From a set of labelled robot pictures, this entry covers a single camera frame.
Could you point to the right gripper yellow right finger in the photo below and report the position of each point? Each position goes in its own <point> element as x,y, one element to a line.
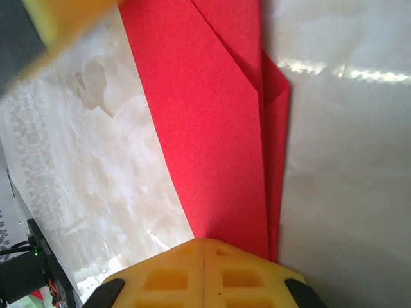
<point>250,282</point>

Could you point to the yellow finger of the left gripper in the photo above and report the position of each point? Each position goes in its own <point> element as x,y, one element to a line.
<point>64,19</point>

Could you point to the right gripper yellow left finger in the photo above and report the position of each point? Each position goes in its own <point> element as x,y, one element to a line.
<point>160,282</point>

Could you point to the red paper sheet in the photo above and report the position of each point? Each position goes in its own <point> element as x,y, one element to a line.
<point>208,128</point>

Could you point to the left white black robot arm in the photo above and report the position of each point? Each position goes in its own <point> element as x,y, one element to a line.
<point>19,276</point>

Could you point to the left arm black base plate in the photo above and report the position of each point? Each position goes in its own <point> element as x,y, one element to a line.
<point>54,272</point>

